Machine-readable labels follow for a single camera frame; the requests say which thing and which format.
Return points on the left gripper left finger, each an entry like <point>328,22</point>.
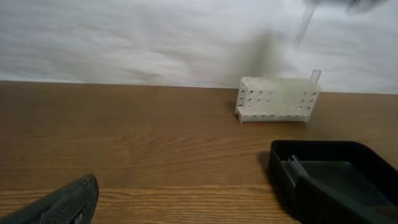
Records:
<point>62,202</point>

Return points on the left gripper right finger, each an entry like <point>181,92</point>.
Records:
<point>326,205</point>

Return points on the black tray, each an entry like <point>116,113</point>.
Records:
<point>342,155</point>

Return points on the clear test tube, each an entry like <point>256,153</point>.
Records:
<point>305,23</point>
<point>294,165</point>
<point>315,77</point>

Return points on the white test tube rack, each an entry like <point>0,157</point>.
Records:
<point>276,102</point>

